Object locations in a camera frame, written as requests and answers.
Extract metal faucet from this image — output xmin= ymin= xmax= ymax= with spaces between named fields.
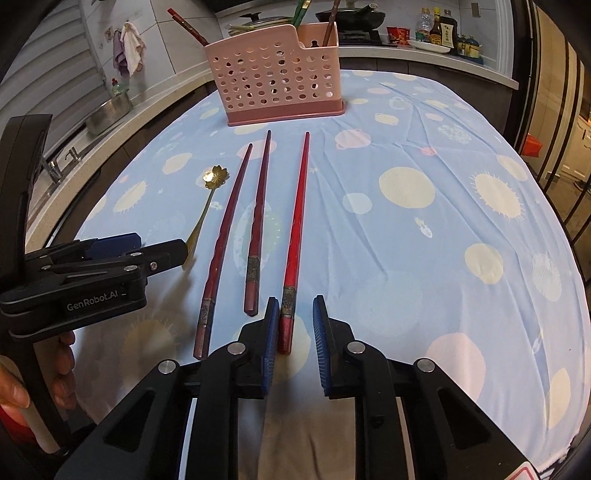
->
xmin=39 ymin=148 xmax=82 ymax=186

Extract black wok with lid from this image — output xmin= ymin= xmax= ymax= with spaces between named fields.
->
xmin=316 ymin=2 xmax=387 ymax=31

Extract green wok with lid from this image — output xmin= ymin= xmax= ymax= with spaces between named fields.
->
xmin=228 ymin=9 xmax=296 ymax=38

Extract seasoning jars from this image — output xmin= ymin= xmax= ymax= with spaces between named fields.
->
xmin=457 ymin=34 xmax=484 ymax=59

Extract red chopstick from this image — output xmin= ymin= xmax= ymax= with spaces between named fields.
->
xmin=277 ymin=131 xmax=311 ymax=355
xmin=167 ymin=7 xmax=208 ymax=47

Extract white plate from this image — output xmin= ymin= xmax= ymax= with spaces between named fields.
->
xmin=409 ymin=39 xmax=452 ymax=54

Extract gold flower spoon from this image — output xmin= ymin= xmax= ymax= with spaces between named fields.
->
xmin=181 ymin=166 xmax=230 ymax=270

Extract glass sliding door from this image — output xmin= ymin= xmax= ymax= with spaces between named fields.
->
xmin=505 ymin=0 xmax=591 ymax=259

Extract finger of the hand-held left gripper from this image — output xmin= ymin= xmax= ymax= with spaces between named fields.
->
xmin=44 ymin=238 xmax=188 ymax=286
xmin=25 ymin=232 xmax=142 ymax=269

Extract window blind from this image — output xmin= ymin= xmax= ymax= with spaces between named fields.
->
xmin=0 ymin=0 xmax=117 ymax=136

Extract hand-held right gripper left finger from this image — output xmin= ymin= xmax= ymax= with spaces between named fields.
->
xmin=53 ymin=296 xmax=281 ymax=480

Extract pink perforated utensil holder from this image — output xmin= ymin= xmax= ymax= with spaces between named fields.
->
xmin=204 ymin=23 xmax=346 ymax=127

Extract person's left hand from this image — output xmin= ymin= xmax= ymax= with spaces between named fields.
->
xmin=0 ymin=331 xmax=78 ymax=411

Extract large dark sauce bottle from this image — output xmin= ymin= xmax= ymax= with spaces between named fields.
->
xmin=438 ymin=8 xmax=461 ymax=54

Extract black gas stove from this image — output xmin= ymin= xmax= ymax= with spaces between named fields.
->
xmin=337 ymin=28 xmax=385 ymax=46

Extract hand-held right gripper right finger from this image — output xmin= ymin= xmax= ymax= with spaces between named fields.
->
xmin=312 ymin=295 xmax=532 ymax=480

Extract blue polka dot tablecloth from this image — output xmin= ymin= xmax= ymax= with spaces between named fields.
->
xmin=25 ymin=69 xmax=583 ymax=480

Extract metal pot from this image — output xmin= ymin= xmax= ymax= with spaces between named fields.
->
xmin=85 ymin=95 xmax=135 ymax=136

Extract brown chopstick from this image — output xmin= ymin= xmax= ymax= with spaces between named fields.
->
xmin=322 ymin=0 xmax=342 ymax=48

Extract clear plastic bottle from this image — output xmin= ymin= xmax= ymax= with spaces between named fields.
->
xmin=416 ymin=7 xmax=433 ymax=42

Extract white hanging towel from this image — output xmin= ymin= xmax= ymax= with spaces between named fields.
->
xmin=121 ymin=22 xmax=147 ymax=77

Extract dark maroon chopstick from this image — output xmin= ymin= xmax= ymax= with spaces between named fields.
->
xmin=244 ymin=130 xmax=272 ymax=318

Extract purple hanging cloth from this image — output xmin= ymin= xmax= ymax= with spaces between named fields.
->
xmin=113 ymin=32 xmax=131 ymax=77

